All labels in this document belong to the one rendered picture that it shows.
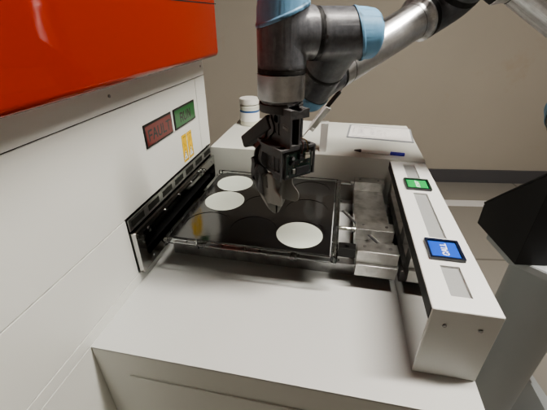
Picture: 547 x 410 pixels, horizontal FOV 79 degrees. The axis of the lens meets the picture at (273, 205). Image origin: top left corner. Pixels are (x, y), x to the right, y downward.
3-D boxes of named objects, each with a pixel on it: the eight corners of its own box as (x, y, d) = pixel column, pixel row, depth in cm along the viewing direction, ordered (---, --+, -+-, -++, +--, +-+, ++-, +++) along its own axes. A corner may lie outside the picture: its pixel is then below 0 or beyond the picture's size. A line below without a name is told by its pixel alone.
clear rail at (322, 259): (160, 243, 71) (159, 238, 70) (164, 240, 72) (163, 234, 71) (337, 265, 64) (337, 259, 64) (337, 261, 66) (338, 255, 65)
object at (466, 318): (411, 372, 53) (432, 308, 46) (382, 204, 100) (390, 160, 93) (475, 382, 51) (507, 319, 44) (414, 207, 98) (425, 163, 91)
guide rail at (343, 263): (175, 252, 79) (172, 242, 78) (178, 247, 81) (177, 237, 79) (392, 281, 71) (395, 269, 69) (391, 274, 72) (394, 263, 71)
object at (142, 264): (137, 271, 69) (128, 233, 65) (212, 181, 107) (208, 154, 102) (145, 272, 69) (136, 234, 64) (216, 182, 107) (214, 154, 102)
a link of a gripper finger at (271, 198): (276, 228, 60) (276, 181, 55) (258, 214, 64) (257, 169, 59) (290, 222, 61) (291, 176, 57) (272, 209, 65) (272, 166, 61)
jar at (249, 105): (238, 126, 120) (236, 99, 116) (243, 120, 126) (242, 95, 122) (256, 127, 119) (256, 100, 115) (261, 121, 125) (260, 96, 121)
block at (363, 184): (353, 190, 94) (355, 181, 93) (353, 185, 97) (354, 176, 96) (382, 193, 93) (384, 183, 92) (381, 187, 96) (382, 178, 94)
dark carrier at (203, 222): (168, 237, 72) (168, 235, 71) (220, 173, 101) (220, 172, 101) (329, 257, 66) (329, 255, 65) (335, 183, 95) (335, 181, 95)
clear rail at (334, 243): (330, 264, 65) (330, 259, 64) (335, 182, 97) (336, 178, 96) (337, 265, 64) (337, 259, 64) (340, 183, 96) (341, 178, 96)
